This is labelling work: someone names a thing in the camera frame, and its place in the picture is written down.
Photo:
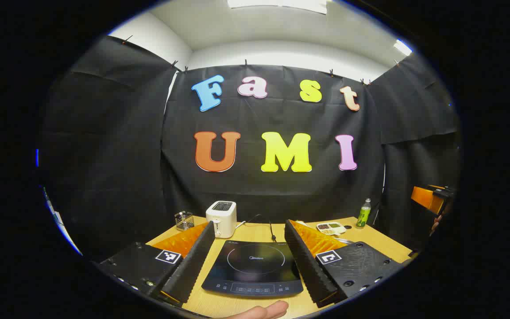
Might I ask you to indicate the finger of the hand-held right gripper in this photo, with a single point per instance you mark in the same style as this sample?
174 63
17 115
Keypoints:
425 199

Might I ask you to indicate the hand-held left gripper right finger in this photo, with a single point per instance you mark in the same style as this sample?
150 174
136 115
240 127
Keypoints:
308 261

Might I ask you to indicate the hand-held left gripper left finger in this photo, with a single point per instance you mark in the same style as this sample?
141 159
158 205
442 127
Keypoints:
193 261

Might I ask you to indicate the black induction cooktop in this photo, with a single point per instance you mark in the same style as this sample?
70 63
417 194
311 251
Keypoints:
255 266

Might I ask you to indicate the white divided bean plate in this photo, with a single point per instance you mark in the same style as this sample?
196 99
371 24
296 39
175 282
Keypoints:
331 228

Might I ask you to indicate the white toaster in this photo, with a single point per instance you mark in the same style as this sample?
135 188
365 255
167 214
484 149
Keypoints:
222 217

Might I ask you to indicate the green label drink bottle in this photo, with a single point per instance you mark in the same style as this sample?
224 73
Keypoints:
363 215

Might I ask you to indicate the black backdrop cloth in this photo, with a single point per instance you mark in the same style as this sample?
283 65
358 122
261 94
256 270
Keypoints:
272 186

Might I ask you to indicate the small ceiling light panel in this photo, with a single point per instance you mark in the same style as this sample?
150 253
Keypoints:
402 47

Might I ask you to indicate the large ceiling light panel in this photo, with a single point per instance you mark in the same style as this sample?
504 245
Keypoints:
277 4

